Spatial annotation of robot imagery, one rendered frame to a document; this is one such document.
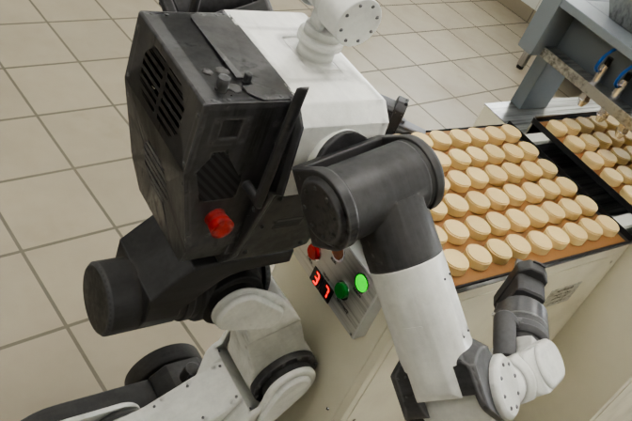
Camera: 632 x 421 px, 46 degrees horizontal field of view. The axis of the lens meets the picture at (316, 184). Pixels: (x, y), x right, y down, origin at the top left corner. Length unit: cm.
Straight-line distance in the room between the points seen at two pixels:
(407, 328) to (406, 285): 5
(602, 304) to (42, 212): 163
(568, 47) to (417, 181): 117
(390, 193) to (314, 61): 24
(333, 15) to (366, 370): 74
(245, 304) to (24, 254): 124
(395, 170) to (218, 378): 83
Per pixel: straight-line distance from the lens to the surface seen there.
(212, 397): 155
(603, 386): 197
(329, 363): 152
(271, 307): 122
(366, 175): 82
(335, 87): 94
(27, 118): 282
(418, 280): 85
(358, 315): 135
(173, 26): 96
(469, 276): 131
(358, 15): 92
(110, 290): 111
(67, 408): 181
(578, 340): 196
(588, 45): 195
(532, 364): 112
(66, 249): 235
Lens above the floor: 168
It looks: 36 degrees down
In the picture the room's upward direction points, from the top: 23 degrees clockwise
